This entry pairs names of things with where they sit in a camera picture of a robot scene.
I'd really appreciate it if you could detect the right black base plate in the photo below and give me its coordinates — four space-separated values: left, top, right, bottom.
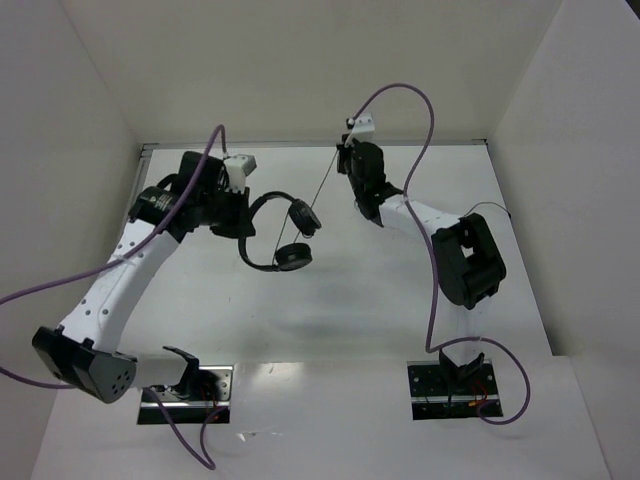
407 361 503 421

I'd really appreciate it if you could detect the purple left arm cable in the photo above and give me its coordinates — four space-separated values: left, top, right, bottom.
0 123 232 472

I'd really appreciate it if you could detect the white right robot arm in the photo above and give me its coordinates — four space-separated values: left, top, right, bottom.
337 136 506 394

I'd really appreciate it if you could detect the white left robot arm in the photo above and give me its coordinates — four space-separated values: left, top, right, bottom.
32 151 257 404

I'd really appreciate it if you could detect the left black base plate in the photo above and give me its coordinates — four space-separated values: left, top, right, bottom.
151 365 234 425

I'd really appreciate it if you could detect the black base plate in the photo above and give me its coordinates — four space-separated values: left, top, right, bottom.
151 365 234 425
407 361 503 421

